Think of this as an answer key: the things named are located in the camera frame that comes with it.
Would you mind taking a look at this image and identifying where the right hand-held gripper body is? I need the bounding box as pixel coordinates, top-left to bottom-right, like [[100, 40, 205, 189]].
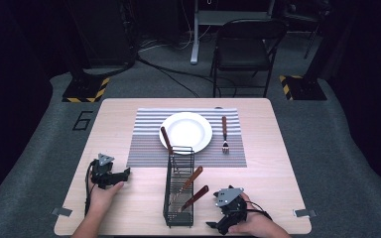
[[212, 184, 249, 232]]

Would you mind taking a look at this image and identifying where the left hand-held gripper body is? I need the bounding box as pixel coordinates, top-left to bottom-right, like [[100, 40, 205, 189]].
[[90, 152, 117, 190]]

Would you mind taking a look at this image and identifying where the person's left hand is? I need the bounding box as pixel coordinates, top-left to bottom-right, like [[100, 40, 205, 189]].
[[87, 180, 125, 216]]

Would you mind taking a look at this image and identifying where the person's right hand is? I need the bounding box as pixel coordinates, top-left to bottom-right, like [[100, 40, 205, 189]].
[[227, 191, 274, 238]]

